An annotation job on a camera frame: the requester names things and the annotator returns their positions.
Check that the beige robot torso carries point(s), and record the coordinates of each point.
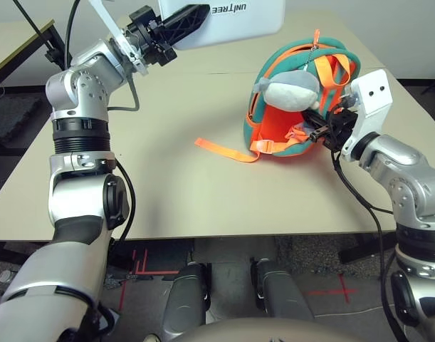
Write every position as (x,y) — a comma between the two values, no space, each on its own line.
(274,331)

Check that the black pole with clamp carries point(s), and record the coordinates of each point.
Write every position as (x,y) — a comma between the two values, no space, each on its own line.
(53,56)

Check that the grey robot leg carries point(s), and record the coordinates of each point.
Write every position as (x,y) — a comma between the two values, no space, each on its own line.
(187,299)
(281,292)

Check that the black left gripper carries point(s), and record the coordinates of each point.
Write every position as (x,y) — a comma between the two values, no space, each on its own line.
(149,39)

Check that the black foam floor mat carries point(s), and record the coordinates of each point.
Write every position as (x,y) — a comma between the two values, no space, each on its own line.
(14,114)

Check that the grey right robot leg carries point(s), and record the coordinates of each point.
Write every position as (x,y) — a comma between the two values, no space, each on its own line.
(281,292)

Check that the grey left robot leg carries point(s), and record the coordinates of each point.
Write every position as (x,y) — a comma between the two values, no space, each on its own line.
(187,299)

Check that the orange and teal backpack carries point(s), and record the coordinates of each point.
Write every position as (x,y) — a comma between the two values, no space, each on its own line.
(274,121)

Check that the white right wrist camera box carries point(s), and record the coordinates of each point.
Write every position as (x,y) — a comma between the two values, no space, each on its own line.
(370,99)

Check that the black framed side table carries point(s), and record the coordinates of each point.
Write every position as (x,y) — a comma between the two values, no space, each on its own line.
(14,46)

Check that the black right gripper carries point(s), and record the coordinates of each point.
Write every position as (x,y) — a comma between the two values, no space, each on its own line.
(340,128)

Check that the white pencil case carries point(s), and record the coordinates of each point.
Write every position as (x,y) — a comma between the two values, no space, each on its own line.
(245,25)

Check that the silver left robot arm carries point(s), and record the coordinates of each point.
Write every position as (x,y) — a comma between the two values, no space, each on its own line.
(78,92)

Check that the grey round floor foot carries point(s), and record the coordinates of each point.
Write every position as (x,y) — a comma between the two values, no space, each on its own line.
(6,276)

